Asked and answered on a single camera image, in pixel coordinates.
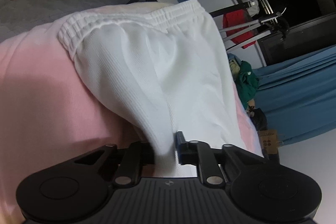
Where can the black clothes pile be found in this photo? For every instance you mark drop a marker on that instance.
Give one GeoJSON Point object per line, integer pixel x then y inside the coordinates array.
{"type": "Point", "coordinates": [258, 118]}

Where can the right blue curtain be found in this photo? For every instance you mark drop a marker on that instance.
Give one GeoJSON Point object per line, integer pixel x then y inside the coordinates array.
{"type": "Point", "coordinates": [297, 96]}

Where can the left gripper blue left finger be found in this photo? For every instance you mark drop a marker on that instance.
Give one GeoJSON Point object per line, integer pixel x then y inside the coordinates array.
{"type": "Point", "coordinates": [131, 161]}

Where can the dark window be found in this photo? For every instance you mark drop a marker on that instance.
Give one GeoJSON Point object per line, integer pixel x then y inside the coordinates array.
{"type": "Point", "coordinates": [304, 27]}

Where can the white track pants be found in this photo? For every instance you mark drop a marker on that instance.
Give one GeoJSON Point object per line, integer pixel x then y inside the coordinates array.
{"type": "Point", "coordinates": [161, 67]}

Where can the green hoodie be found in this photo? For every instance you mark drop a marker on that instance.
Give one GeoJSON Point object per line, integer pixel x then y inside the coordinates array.
{"type": "Point", "coordinates": [247, 83]}

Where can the garment steamer stand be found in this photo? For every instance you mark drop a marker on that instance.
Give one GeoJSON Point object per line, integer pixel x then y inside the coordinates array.
{"type": "Point", "coordinates": [252, 27]}

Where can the pastel tie-dye bed sheet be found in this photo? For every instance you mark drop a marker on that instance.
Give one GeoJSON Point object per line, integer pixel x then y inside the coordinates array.
{"type": "Point", "coordinates": [49, 116]}

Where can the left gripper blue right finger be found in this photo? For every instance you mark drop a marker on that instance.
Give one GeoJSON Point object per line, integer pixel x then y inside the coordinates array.
{"type": "Point", "coordinates": [207, 160]}

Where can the brown paper bag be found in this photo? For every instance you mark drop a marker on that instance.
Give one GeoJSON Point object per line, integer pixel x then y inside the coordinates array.
{"type": "Point", "coordinates": [270, 142]}

